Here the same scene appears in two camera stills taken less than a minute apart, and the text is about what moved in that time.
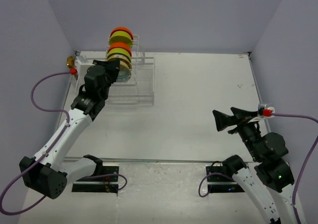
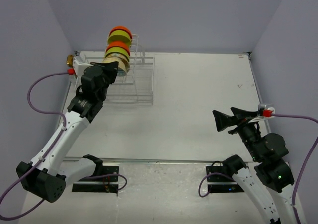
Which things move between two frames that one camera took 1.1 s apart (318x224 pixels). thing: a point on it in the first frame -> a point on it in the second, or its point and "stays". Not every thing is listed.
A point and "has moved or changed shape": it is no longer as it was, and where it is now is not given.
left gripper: x=112 y=67 stays
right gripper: x=222 y=119 stays
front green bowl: x=119 y=50 stays
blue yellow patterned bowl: x=124 y=75 has moved or changed shape
